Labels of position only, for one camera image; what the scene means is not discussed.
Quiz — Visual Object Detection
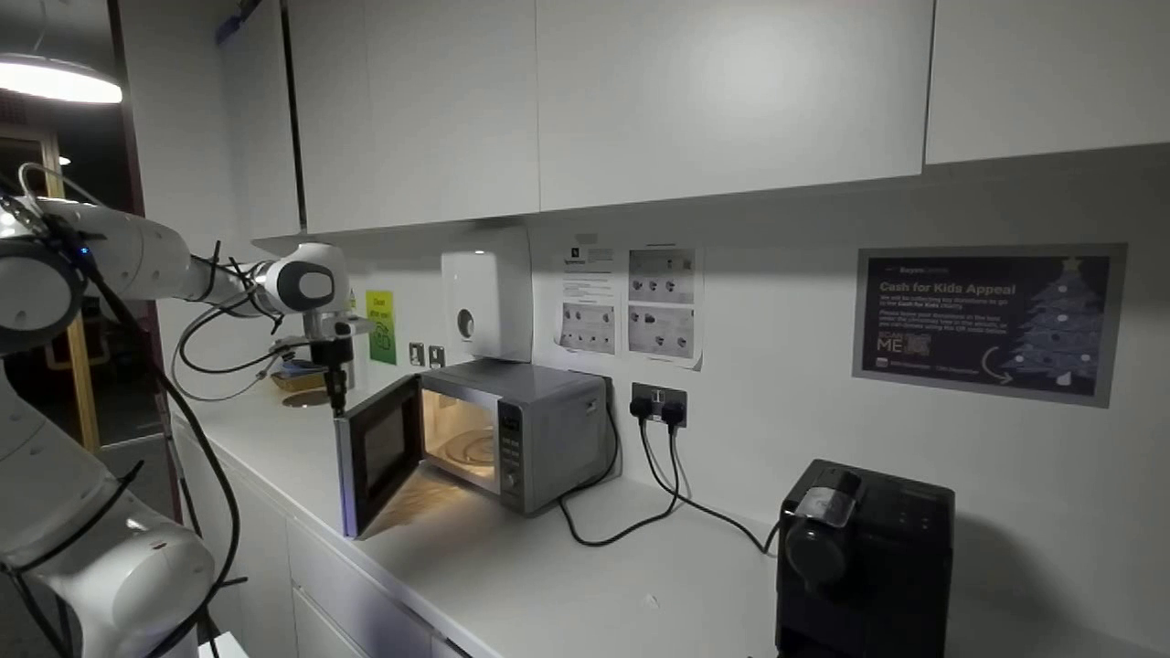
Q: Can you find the dark framed wall poster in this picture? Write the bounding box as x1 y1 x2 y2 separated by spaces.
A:
851 241 1128 414

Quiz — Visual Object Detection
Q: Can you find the white base cabinet unit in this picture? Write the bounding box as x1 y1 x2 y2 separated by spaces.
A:
175 414 471 658

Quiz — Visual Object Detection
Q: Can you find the glass microwave turntable plate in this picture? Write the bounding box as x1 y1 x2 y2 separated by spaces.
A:
427 425 502 486

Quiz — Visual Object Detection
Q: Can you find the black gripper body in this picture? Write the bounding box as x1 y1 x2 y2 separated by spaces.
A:
309 337 357 379

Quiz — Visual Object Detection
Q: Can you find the silver microwave oven body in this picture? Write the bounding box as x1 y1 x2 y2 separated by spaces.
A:
416 356 620 520

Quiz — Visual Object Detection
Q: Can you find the silver microwave oven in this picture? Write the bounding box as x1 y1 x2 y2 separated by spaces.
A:
333 374 427 541

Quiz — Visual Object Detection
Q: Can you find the black coffee machine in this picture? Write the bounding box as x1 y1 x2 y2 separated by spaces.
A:
775 457 960 658

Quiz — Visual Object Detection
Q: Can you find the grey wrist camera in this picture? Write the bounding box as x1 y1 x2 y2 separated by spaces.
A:
269 319 372 363

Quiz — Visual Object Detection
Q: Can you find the wooden door frame post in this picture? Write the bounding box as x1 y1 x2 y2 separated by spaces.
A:
32 126 107 453

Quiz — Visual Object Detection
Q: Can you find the round ceiling light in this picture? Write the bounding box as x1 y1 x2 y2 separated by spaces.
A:
0 47 126 111

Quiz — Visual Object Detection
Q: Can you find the white laminated instruction sheet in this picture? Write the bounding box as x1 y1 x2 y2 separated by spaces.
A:
626 243 702 367
556 239 626 357

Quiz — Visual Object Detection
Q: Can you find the black coffee machine cable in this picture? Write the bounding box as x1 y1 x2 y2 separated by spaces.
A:
653 396 786 559

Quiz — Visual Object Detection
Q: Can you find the green clean after use poster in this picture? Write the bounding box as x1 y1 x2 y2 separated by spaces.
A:
360 290 400 369

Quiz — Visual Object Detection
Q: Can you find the black microwave power cable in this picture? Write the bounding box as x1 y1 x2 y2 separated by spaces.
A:
556 396 686 552

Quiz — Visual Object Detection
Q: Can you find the white paper towel dispenser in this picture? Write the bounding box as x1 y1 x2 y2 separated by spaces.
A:
439 243 505 363

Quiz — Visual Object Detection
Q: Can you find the white upper cabinet door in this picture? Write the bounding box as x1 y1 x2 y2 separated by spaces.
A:
926 0 1170 168
283 0 543 234
532 0 939 212

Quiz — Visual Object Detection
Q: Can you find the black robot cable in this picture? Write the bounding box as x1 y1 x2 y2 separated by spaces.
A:
3 161 294 658

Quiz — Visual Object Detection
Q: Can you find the double wall power socket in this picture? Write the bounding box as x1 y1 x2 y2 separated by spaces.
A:
626 379 694 430

